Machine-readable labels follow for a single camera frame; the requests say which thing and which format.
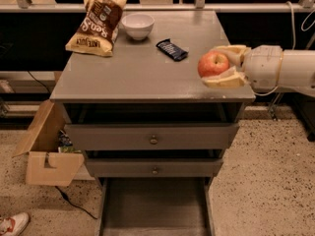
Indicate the metal railing bar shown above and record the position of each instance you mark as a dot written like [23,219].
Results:
[221,8]

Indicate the grey bottom drawer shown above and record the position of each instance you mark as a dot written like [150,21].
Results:
[155,207]

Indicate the dark blue snack bar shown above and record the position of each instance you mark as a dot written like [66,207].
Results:
[171,50]

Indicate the items inside cardboard box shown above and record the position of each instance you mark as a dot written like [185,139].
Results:
[64,143]

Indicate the white red sneaker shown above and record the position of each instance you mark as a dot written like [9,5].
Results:
[14,225]

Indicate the brown chip bag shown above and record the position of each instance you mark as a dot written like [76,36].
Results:
[98,31]

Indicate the grey middle drawer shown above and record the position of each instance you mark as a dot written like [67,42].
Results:
[157,167]

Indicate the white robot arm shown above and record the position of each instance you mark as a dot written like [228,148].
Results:
[297,73]

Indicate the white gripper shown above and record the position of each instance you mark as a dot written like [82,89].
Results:
[262,67]

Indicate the red apple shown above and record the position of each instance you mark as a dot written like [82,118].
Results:
[213,63]

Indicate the white bowl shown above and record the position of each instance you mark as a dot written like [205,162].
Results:
[138,26]

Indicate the grey drawer cabinet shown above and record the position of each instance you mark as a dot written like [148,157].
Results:
[139,85]

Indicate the grey top drawer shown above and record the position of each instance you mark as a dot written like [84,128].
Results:
[151,137]

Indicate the grey drawer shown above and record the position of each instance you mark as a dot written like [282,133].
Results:
[151,137]
[155,207]
[157,167]

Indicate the cardboard box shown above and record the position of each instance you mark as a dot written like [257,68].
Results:
[46,165]

